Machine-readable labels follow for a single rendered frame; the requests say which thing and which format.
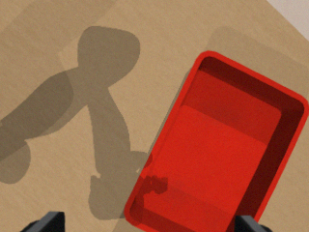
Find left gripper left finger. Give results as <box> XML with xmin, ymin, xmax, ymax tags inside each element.
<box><xmin>20</xmin><ymin>211</ymin><xmax>65</xmax><ymax>232</ymax></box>

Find red tray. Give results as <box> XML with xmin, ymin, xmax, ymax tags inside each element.
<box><xmin>124</xmin><ymin>50</ymin><xmax>309</xmax><ymax>232</ymax></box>

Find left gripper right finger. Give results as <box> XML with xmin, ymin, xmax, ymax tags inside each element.
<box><xmin>234</xmin><ymin>216</ymin><xmax>272</xmax><ymax>232</ymax></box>

